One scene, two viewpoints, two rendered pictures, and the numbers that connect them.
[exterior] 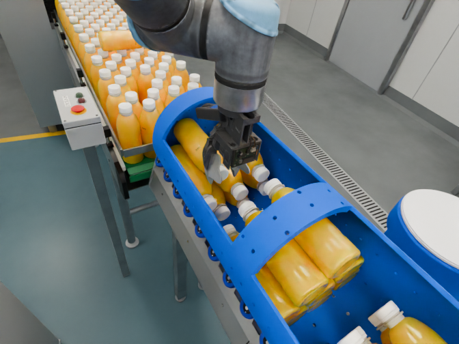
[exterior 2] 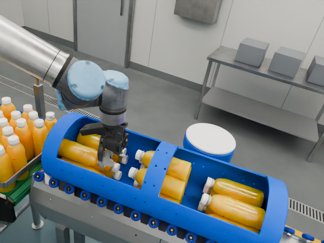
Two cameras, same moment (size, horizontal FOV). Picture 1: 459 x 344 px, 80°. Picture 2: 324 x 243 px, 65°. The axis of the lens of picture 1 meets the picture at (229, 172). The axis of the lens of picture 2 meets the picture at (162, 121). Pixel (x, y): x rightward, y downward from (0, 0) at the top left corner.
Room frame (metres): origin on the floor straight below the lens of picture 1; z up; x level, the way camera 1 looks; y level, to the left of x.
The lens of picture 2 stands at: (-0.21, 0.35, 1.82)
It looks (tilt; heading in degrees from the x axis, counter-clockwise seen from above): 32 degrees down; 320
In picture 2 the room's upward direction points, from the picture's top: 11 degrees clockwise
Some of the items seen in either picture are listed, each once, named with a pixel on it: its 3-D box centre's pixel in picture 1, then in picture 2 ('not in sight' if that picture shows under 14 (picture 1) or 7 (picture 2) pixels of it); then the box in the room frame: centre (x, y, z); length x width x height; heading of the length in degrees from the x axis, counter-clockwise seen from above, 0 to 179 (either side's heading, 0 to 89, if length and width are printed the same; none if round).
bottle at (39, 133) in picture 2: not in sight; (41, 140); (0.86, 0.17, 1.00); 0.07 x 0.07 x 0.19
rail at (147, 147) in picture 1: (180, 139); (40, 156); (0.79, 0.19, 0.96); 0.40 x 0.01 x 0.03; 127
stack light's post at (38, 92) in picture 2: not in sight; (46, 157); (1.24, 0.09, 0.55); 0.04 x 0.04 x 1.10; 37
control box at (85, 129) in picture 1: (79, 116); not in sight; (0.71, 0.50, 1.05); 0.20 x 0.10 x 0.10; 37
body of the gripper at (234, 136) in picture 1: (235, 132); (113, 134); (0.45, 0.00, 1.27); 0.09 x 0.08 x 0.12; 37
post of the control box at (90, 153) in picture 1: (110, 220); not in sight; (0.71, 0.50, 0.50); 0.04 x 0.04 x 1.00; 37
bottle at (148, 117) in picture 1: (151, 130); (17, 158); (0.77, 0.29, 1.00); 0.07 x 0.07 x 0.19
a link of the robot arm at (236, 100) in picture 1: (240, 91); (113, 114); (0.46, 0.00, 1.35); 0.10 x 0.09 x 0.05; 127
